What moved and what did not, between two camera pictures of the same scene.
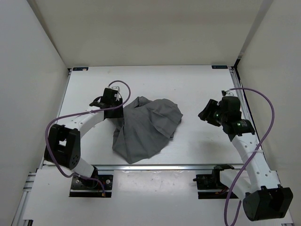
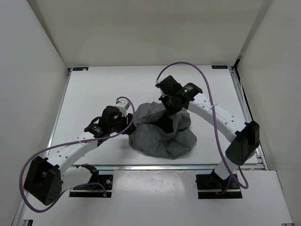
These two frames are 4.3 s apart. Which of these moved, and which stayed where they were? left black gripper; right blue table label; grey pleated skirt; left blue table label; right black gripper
Moved: left black gripper; grey pleated skirt; right black gripper
Stayed: left blue table label; right blue table label
